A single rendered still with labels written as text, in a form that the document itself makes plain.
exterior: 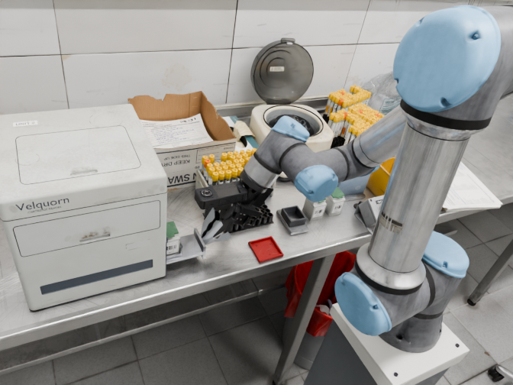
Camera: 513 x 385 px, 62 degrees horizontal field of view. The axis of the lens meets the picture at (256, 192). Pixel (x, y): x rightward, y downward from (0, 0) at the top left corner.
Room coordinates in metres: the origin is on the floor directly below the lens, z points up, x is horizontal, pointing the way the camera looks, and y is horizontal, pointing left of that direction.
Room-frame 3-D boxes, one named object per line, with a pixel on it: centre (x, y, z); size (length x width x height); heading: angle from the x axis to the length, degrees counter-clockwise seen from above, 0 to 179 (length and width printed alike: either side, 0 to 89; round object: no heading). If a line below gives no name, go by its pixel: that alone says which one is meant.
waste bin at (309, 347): (1.08, -0.36, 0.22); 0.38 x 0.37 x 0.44; 123
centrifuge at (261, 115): (1.21, -0.08, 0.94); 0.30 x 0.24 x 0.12; 24
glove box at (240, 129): (1.15, 0.09, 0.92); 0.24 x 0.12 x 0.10; 33
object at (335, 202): (0.96, -0.22, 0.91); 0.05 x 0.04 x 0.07; 33
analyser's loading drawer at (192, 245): (0.64, 0.19, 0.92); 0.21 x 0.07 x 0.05; 123
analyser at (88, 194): (0.66, 0.35, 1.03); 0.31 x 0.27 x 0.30; 123
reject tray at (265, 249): (0.75, -0.05, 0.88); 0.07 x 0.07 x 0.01; 33
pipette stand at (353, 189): (1.06, -0.27, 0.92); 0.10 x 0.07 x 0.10; 118
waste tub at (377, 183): (1.09, -0.43, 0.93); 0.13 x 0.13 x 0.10; 32
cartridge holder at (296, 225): (0.87, -0.11, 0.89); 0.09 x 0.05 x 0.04; 31
